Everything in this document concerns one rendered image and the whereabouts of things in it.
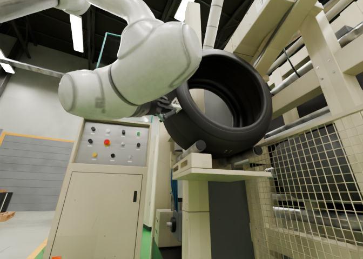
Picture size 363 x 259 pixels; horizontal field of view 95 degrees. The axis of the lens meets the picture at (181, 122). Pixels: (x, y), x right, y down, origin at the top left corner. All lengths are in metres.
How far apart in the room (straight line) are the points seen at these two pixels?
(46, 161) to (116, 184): 8.61
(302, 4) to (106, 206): 1.64
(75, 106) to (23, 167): 9.67
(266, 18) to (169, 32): 0.96
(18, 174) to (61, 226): 8.67
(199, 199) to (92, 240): 0.72
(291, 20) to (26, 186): 9.87
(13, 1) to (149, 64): 0.53
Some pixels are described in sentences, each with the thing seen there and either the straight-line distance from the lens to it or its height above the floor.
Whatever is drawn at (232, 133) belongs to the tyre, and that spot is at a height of 0.95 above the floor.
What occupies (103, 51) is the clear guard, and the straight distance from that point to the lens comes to 1.91.
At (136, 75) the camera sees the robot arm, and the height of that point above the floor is 0.90.
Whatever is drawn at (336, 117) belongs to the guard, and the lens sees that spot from 0.86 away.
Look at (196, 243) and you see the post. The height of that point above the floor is 0.47.
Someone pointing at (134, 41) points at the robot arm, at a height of 0.95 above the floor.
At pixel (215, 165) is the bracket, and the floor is 0.88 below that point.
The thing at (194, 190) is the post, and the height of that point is 0.73.
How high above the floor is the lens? 0.71
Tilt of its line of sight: 23 degrees up
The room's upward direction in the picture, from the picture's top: 1 degrees clockwise
